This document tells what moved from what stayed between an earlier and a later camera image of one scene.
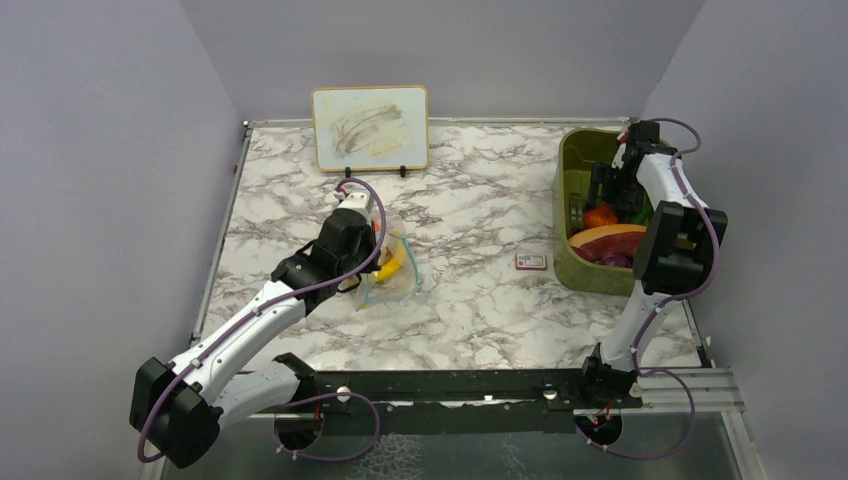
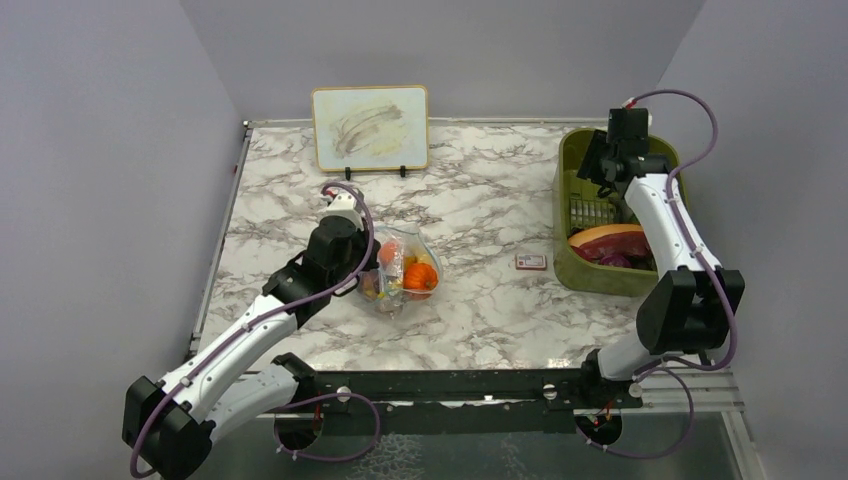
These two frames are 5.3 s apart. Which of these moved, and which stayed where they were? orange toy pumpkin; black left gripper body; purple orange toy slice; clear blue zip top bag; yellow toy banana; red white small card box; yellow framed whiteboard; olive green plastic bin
Moved: yellow toy banana; orange toy pumpkin; clear blue zip top bag
Stayed: yellow framed whiteboard; black left gripper body; olive green plastic bin; purple orange toy slice; red white small card box
